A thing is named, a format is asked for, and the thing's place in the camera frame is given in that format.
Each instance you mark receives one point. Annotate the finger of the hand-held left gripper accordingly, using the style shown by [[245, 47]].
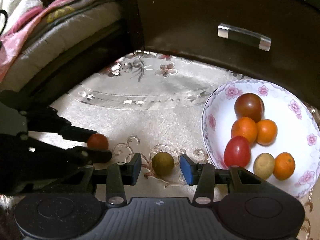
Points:
[[97, 156], [62, 128]]

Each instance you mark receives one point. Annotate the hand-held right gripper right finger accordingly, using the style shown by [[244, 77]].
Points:
[[188, 168]]

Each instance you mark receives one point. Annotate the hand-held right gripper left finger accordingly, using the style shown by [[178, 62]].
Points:
[[136, 168]]

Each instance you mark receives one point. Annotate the red cherry tomato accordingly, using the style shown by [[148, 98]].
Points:
[[98, 140], [237, 152]]

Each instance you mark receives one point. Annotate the small green round fruit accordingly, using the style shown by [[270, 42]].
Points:
[[163, 163]]

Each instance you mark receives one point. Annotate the yellow-green round fruit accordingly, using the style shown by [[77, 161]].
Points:
[[263, 165]]

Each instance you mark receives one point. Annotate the small orange tangerine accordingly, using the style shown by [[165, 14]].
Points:
[[267, 132]]

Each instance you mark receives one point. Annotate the dark brownish red tomato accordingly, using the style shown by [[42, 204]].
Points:
[[249, 106]]

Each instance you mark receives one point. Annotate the white floral porcelain bowl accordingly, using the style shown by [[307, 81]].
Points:
[[295, 130]]

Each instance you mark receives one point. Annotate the beige floral embroidered cloth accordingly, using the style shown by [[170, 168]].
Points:
[[150, 120]]

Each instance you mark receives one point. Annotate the pink floral blanket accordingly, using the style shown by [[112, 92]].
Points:
[[17, 36]]

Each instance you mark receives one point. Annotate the grey-brown quilted mattress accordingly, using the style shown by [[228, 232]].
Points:
[[70, 25]]

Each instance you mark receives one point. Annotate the dark wooden nightstand drawer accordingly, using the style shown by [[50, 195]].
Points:
[[127, 17]]

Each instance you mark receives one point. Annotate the white fluffy blanket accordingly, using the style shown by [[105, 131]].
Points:
[[22, 1]]

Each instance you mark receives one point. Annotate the dark wooden bed frame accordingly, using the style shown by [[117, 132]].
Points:
[[80, 60]]

